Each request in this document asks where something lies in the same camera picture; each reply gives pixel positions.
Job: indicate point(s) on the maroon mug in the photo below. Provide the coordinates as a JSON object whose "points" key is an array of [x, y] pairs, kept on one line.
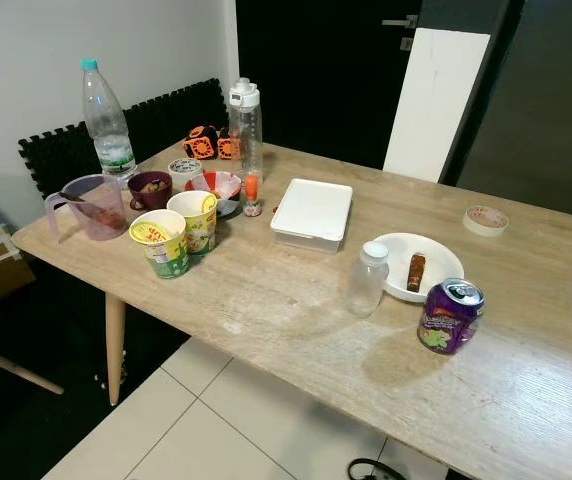
{"points": [[152, 188]]}

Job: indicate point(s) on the small orange cap bottle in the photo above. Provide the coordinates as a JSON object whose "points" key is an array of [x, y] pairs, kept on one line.
{"points": [[252, 195]]}

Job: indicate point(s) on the clear sport bottle white lid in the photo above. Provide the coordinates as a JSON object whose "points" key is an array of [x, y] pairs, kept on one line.
{"points": [[244, 130]]}

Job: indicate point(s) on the brown food piece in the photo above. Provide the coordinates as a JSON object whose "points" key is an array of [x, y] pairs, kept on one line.
{"points": [[415, 272]]}

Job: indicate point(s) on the red white bowl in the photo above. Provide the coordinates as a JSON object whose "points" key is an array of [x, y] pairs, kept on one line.
{"points": [[219, 190]]}

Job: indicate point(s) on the purple translucent jug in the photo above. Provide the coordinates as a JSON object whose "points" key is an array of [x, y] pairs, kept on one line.
{"points": [[91, 205]]}

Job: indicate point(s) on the small clear bottle white cap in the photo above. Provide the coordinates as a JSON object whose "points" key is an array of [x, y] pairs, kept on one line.
{"points": [[369, 278]]}

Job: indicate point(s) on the grey fridge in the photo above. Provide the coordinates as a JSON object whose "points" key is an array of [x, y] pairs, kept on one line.
{"points": [[546, 100]]}

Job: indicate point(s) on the black door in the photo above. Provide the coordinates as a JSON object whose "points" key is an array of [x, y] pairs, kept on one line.
{"points": [[326, 80]]}

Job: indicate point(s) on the white shallow dish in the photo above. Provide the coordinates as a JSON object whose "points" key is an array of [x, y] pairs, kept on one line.
{"points": [[441, 260]]}

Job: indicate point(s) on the black foam tile mat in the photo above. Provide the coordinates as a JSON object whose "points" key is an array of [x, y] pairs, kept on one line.
{"points": [[56, 155]]}

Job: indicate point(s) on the taped brown cardboard box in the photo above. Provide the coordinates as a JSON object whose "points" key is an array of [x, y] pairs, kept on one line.
{"points": [[6, 270]]}

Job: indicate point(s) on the white lidded food container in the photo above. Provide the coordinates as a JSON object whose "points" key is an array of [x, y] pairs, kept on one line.
{"points": [[313, 213]]}

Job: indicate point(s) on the yellow green noodle cup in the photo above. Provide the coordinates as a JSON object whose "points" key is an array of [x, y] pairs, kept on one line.
{"points": [[200, 222], [164, 250]]}

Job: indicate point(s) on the light wooden dining table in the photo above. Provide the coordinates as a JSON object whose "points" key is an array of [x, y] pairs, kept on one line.
{"points": [[306, 310]]}

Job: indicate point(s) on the purple drink can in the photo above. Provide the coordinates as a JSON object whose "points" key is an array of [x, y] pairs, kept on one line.
{"points": [[454, 318]]}

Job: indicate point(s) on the tall clear bottle teal cap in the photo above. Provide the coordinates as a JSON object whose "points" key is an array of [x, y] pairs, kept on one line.
{"points": [[109, 120]]}

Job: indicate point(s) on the white board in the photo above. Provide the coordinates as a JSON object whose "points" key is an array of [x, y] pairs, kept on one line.
{"points": [[436, 105]]}

